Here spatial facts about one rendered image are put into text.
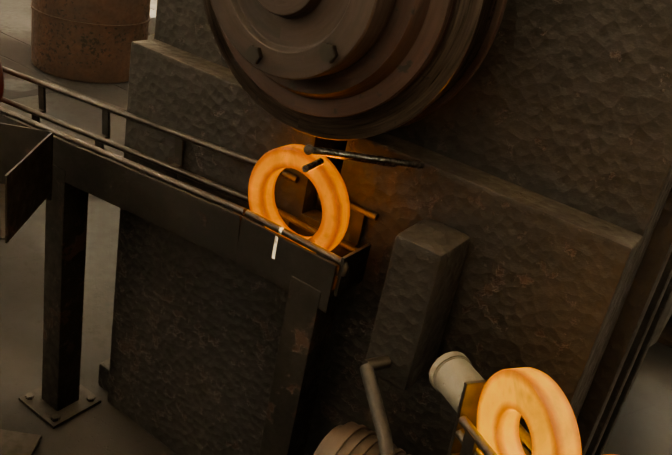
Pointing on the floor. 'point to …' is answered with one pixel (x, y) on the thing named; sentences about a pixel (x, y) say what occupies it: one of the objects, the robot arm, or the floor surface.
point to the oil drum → (89, 12)
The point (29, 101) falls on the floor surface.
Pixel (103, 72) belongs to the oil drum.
